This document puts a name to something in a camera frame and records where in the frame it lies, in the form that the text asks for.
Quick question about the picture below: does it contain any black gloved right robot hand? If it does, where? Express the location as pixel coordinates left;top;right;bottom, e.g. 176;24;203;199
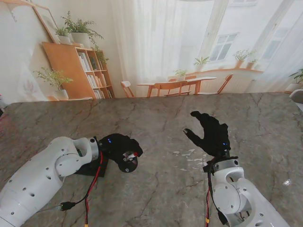
182;111;232;158

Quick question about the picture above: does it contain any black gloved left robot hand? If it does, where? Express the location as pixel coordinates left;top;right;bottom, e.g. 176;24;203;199
98;133;144;166

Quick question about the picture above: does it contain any white marker red cap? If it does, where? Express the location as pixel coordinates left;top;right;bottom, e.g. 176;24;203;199
123;152;139;161

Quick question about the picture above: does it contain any black mesh pen cup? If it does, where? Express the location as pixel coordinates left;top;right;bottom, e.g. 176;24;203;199
117;152;139;173

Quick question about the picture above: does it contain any black mesh desk organizer tray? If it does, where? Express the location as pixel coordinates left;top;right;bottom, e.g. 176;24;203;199
75;157;109;178

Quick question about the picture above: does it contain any printed room scene backdrop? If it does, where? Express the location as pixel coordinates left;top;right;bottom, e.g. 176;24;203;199
0;0;303;104

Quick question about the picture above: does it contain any red black left arm cable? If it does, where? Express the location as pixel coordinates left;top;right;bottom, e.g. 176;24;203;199
60;151;104;227

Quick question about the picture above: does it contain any red black arm cable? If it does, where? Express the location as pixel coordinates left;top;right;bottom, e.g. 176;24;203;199
203;160;226;227
60;151;104;227

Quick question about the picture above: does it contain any red black right arm cable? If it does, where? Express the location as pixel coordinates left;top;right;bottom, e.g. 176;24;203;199
203;160;226;227

